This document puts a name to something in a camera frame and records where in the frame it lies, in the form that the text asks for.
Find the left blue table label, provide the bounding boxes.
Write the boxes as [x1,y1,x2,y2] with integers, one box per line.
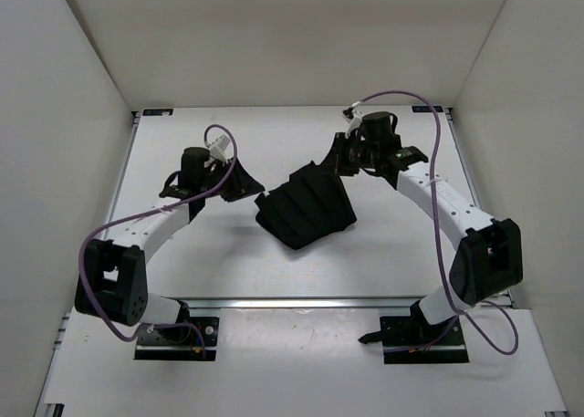
[141,109,173,117]

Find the right blue table label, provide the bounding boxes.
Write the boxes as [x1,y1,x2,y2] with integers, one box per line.
[412,105,443,113]

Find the blue table label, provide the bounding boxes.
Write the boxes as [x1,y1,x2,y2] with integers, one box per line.
[141,109,173,117]
[412,105,443,113]

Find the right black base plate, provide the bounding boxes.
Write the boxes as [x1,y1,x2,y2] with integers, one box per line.
[358,314,470,365]

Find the black pleated skirt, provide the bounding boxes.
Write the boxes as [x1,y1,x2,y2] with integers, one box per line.
[255,162,357,250]

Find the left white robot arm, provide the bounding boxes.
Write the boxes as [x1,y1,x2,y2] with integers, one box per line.
[75,147,265,342]

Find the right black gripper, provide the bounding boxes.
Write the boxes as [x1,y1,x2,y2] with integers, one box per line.
[316,135,377,179]

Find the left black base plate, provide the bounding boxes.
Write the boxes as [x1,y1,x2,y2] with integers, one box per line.
[134,317,220,361]

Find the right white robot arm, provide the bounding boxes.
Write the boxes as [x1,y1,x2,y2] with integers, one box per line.
[328,108,523,345]

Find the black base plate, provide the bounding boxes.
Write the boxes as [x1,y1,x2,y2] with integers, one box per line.
[134,317,220,361]
[358,314,470,365]

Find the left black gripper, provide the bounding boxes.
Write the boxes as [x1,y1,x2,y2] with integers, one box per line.
[203,155,266,202]

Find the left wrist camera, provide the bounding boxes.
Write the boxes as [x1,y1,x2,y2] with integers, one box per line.
[205,134,231,162]

